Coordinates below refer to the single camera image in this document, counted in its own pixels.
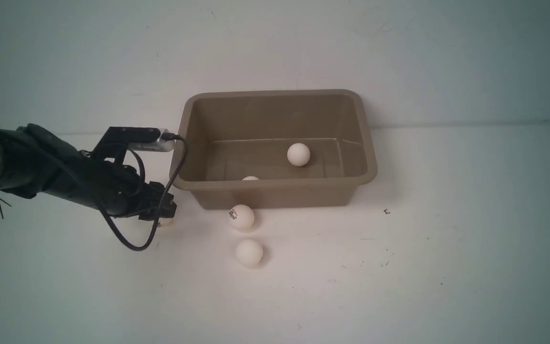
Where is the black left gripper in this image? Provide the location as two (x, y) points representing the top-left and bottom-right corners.
(84, 160), (177, 221)

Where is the tan plastic storage bin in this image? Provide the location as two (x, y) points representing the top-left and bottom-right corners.
(174, 89), (378, 210)

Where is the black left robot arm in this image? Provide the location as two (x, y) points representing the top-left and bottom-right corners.
(0, 124), (177, 221)

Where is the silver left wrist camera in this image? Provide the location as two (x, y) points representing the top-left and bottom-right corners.
(91, 126), (175, 161)

